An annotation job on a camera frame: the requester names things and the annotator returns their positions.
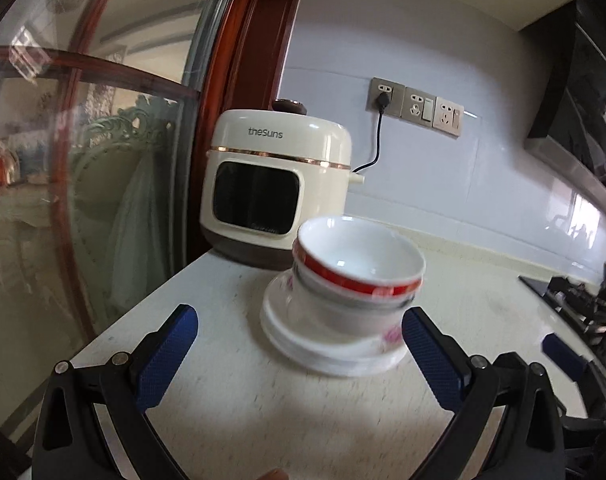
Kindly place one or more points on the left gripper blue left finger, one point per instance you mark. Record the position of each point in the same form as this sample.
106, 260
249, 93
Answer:
134, 382

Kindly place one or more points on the black gas stove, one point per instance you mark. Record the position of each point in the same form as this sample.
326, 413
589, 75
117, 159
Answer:
582, 310

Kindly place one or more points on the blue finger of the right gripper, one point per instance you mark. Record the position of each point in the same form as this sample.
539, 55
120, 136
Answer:
563, 349

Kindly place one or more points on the person's left hand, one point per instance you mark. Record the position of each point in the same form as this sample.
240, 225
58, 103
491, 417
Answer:
274, 474

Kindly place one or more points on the large green-rimmed white bowl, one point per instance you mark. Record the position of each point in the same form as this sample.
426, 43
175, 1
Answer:
343, 318

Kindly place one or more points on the plain white bowl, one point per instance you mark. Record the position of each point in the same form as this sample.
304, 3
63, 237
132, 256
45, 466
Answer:
351, 299

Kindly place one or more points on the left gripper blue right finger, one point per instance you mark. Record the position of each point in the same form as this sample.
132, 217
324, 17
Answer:
465, 385

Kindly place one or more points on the cream rice cooker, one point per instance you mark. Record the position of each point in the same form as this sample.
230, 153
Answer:
269, 171

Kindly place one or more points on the red and white bowl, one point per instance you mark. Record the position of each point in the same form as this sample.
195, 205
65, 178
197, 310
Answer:
359, 255

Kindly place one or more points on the floral white plate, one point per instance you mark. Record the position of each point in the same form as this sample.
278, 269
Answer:
300, 338

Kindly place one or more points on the wall socket panel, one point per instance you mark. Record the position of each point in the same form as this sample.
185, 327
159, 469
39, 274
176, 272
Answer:
415, 106

